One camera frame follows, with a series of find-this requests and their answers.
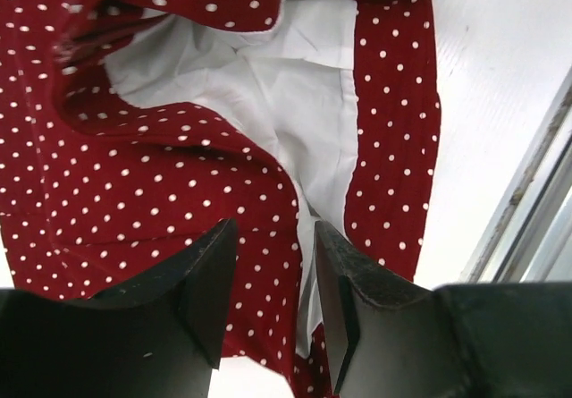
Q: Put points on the red polka dot skirt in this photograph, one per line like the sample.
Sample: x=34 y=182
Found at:
x=129 y=128

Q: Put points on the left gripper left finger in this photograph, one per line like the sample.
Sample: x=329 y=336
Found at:
x=158 y=334

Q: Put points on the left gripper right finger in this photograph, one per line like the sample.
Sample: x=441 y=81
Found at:
x=387 y=337

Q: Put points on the aluminium rail frame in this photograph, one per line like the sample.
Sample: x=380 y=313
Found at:
x=528 y=238

